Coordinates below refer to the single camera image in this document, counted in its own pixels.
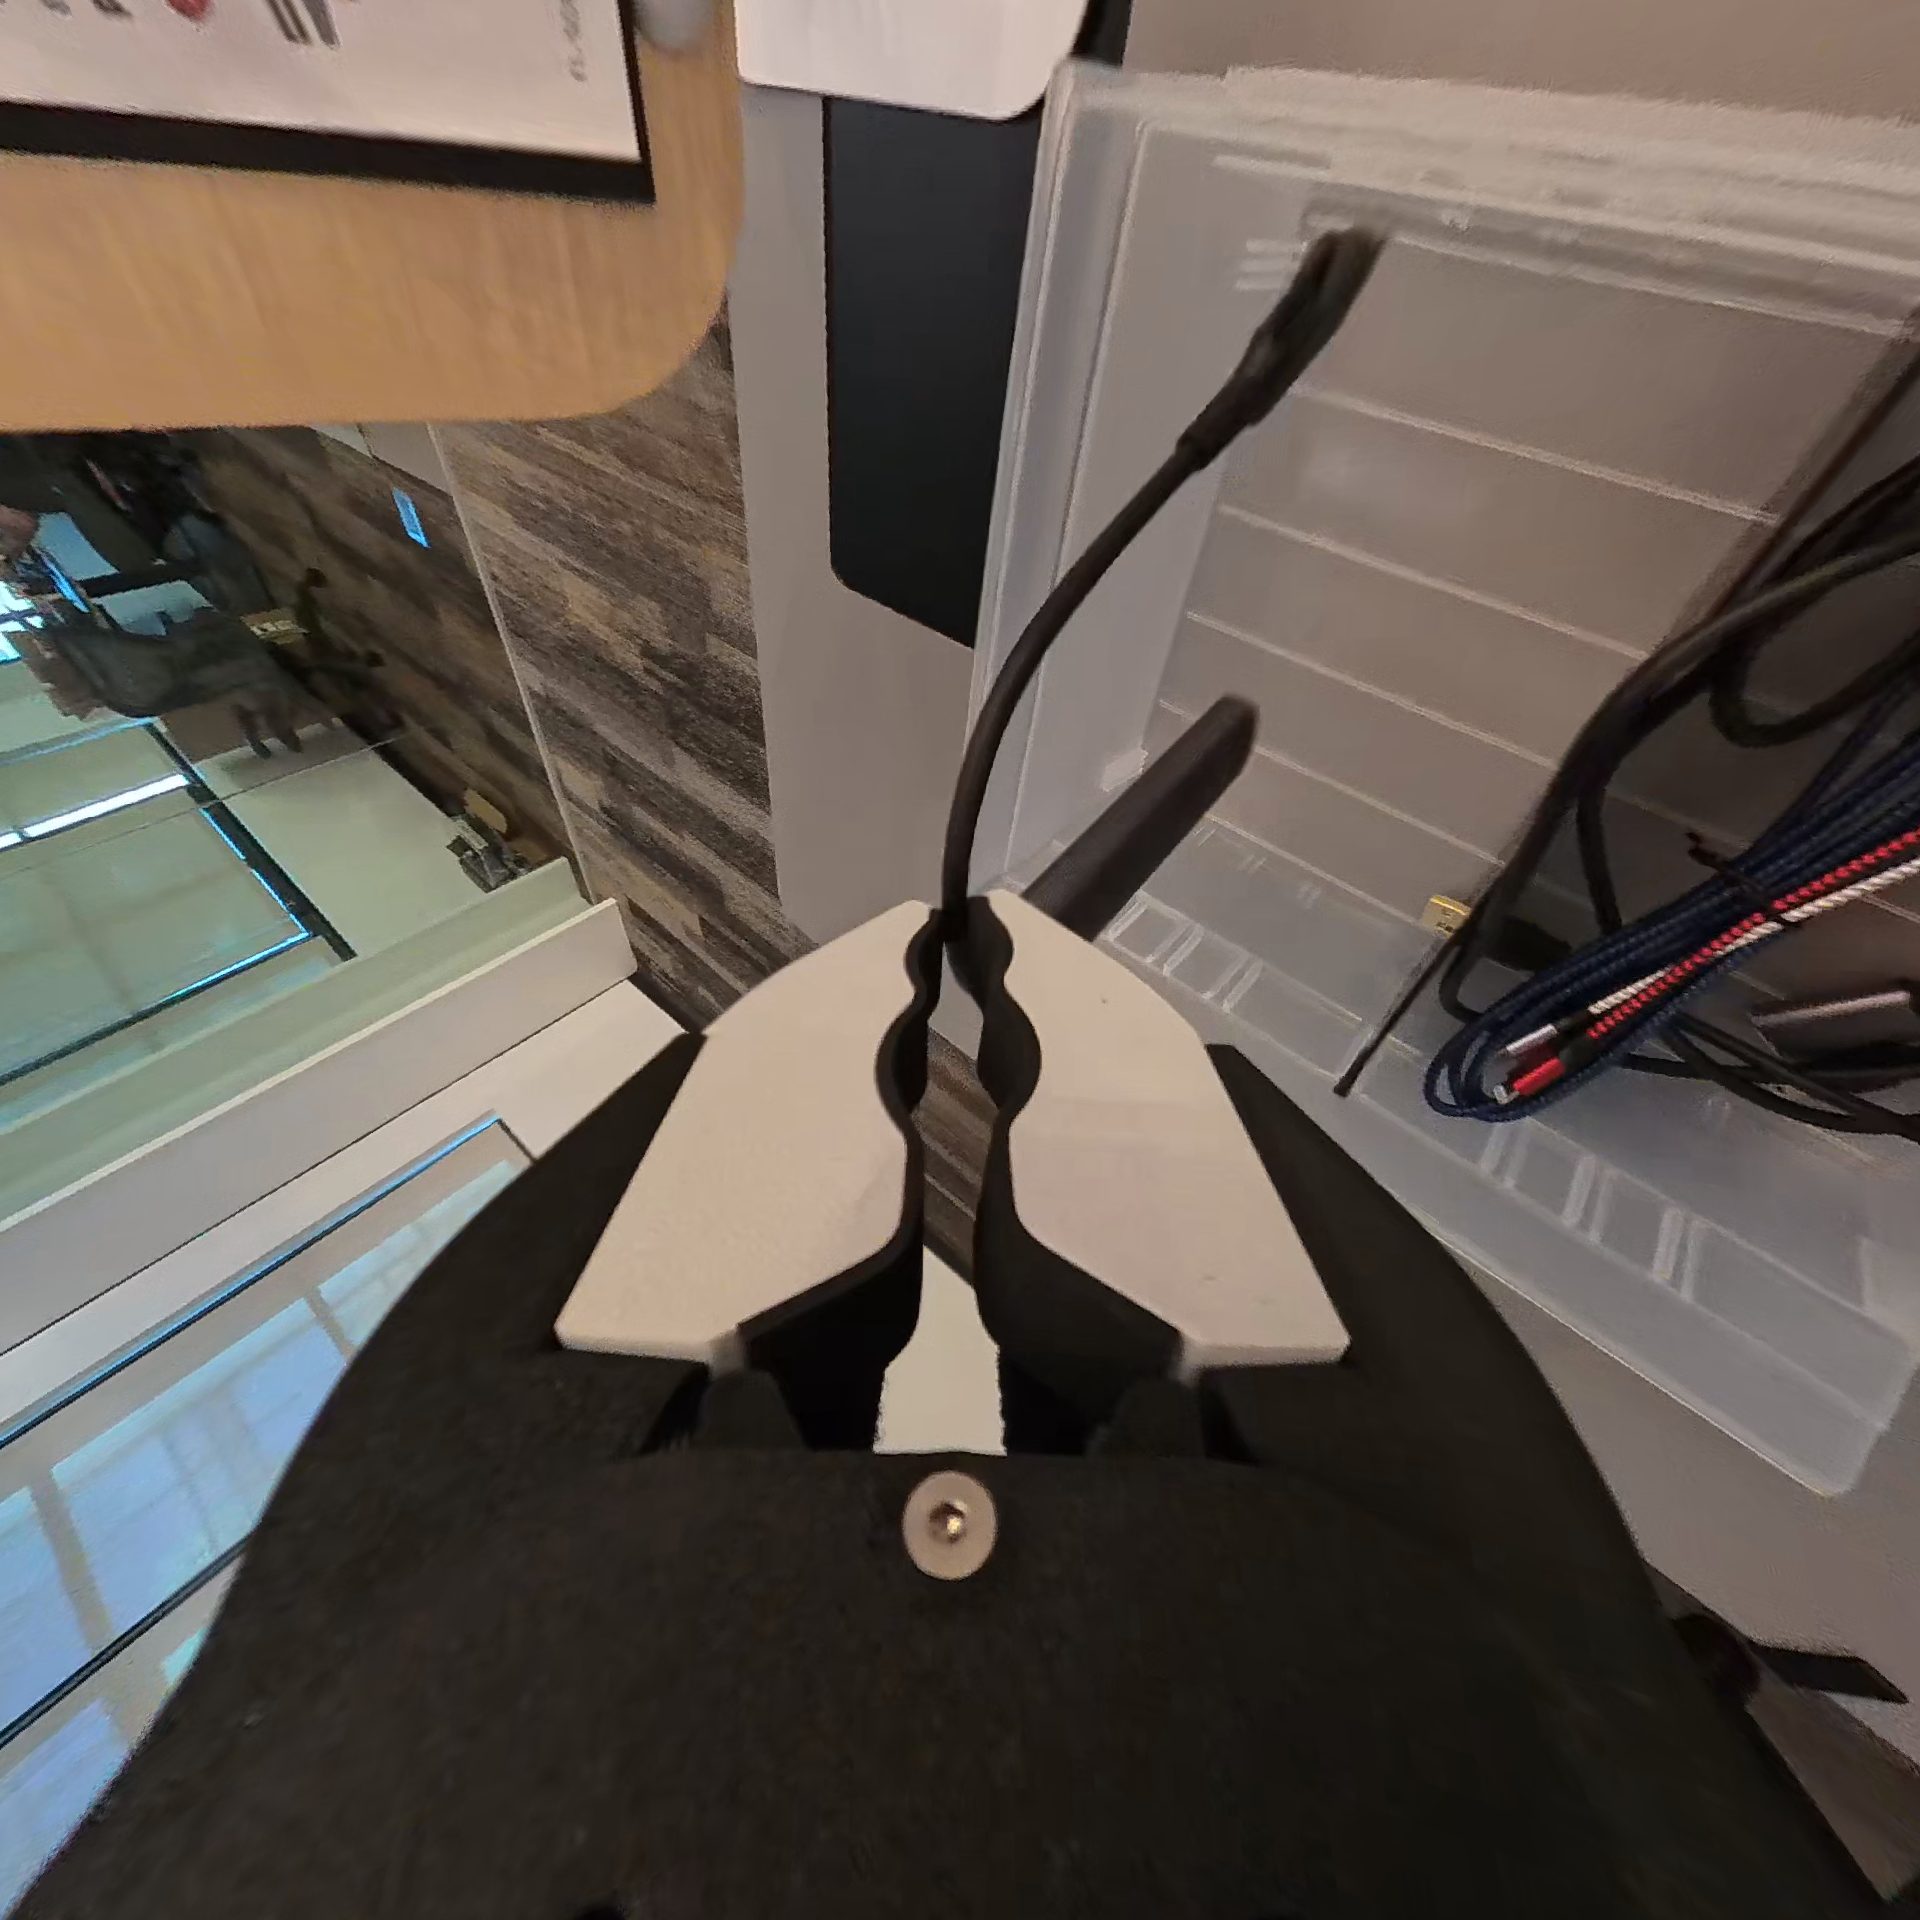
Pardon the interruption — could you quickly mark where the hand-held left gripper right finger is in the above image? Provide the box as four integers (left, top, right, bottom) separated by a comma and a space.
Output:
971, 892, 1353, 1452

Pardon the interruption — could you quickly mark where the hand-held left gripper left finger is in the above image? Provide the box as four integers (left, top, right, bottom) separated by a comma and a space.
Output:
555, 901, 934, 1452

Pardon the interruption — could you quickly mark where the clear plastic bin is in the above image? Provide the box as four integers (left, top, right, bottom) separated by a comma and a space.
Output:
968, 60, 1920, 1499

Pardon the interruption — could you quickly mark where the grey hub black lead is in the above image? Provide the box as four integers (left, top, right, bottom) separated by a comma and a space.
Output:
942, 223, 1390, 962

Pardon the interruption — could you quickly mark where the grey slim usb hub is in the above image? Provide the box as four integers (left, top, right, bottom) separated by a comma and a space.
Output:
1036, 695, 1260, 934

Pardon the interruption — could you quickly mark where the black bin divider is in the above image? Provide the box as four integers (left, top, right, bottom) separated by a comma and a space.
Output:
1333, 307, 1920, 1099

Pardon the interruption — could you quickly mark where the large window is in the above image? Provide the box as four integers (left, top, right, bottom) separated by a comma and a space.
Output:
0, 1117, 528, 1846

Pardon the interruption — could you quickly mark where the black office chair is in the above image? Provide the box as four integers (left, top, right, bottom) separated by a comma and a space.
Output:
59, 569, 385, 759

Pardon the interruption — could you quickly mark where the black desk mat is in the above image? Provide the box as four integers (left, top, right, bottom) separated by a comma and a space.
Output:
826, 89, 1052, 650

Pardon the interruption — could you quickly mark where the white metal document stand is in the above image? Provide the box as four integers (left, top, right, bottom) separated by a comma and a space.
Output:
638, 0, 1097, 121

